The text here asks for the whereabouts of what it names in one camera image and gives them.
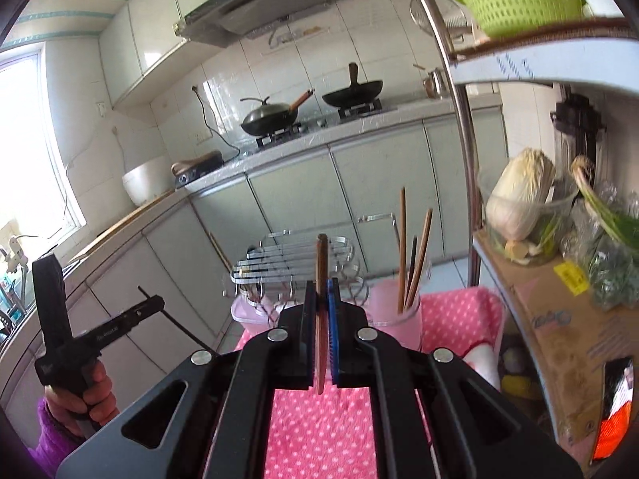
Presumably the dark brown wooden chopstick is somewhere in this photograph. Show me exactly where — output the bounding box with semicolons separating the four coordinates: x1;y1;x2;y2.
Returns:
315;234;328;395

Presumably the purple left sleeve forearm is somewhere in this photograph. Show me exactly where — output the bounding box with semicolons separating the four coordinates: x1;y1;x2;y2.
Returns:
29;398;85;478

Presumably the person's left hand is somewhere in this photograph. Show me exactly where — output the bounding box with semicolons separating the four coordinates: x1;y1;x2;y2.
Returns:
43;360;119;437

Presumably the pink plastic utensil cup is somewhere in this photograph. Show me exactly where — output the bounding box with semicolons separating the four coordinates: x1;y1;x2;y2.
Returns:
365;279;423;350

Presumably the pink plastic drip tray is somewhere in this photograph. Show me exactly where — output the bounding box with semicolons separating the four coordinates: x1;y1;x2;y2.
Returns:
231;295;285;335

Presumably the light wooden chopstick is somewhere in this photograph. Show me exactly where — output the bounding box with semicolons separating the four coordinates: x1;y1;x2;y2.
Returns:
397;187;407;315
405;209;433;308

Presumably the pink polka dot cloth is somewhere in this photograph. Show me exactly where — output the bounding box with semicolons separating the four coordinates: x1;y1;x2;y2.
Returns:
264;287;505;478

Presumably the white rice cooker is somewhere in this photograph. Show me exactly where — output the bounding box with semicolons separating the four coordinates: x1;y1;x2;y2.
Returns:
122;156;175;206

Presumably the black wok with lid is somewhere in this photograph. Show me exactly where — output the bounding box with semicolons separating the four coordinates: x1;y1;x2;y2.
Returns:
240;90;314;137

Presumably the gas stove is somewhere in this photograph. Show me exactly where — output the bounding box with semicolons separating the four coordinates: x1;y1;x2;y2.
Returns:
256;99;395;149

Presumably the napa cabbage in bowl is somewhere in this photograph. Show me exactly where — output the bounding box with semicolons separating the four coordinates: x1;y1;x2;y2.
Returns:
479;147;578;266

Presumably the black blender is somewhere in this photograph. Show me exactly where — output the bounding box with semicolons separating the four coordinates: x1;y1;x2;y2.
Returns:
550;87;605;178

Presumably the metal strainer hanging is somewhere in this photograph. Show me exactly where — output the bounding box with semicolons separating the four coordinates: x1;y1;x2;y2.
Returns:
408;0;470;42

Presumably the metal wire utensil rack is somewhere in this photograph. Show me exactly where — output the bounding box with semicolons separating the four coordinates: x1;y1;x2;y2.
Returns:
223;213;399;311

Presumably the black wok wooden handle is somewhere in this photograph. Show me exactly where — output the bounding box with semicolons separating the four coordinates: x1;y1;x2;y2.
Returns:
321;63;383;109

